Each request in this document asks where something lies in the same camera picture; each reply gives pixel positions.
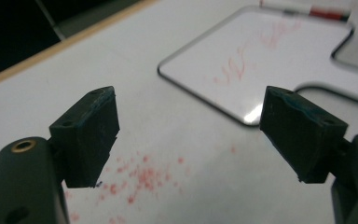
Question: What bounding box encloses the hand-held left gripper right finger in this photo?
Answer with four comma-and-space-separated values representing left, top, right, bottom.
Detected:
259, 86, 352, 184

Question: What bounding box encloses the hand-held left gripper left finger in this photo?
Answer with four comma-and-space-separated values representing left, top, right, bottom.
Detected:
48, 86, 120, 189

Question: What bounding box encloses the small whiteboard with handle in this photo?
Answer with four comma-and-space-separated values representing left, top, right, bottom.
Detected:
157, 5, 358, 127

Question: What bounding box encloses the white and red marker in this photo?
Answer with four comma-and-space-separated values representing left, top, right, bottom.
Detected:
259, 0, 352, 22

